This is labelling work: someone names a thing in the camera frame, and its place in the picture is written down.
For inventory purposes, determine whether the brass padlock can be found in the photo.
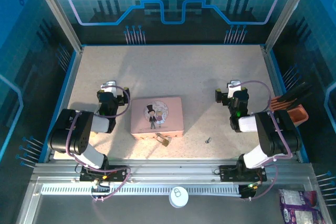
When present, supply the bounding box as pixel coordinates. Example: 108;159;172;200
155;132;173;147

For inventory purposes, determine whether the white round padlock cap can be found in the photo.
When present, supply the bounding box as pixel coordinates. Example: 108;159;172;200
168;185;190;208

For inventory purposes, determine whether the pink cartoon tin box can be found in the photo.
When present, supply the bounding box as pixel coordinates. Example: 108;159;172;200
130;97;185;141

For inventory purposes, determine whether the black stick tool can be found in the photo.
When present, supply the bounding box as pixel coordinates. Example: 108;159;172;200
290;91;313;111
286;84;313;105
277;81;307;103

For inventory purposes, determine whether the orange plastic holder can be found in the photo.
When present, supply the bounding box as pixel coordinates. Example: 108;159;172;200
269;95;309;128

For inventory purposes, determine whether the purple snack bag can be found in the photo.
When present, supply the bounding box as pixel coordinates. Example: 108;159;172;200
278;188;326;224

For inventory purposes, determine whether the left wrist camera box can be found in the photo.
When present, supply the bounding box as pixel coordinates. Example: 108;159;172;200
100;80;117;94

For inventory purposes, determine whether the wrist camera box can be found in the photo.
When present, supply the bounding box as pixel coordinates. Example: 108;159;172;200
100;80;117;94
227;79;242;99

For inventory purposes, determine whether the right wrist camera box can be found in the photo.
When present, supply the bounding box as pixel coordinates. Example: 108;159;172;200
227;79;242;99

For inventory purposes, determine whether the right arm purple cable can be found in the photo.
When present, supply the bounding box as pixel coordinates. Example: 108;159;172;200
227;80;293;162

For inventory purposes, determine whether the aluminium frame side rail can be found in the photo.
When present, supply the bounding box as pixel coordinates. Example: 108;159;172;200
260;45;308;163
43;47;85;162

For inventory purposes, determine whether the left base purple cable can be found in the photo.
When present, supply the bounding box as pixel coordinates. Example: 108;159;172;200
91;167;131;203

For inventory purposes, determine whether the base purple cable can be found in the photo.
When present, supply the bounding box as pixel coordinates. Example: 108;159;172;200
240;163;279;201
91;167;131;203

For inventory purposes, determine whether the wide aluminium frame beam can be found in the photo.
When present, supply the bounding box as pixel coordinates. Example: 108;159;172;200
30;158;317;183

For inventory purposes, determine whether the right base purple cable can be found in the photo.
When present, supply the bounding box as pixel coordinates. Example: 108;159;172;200
240;163;279;201

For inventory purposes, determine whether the white slotted cable duct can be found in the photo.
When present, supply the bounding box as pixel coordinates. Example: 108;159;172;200
40;184;243;196

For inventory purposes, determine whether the aluminium frame post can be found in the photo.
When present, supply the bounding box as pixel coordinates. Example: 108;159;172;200
263;0;317;51
28;0;84;53

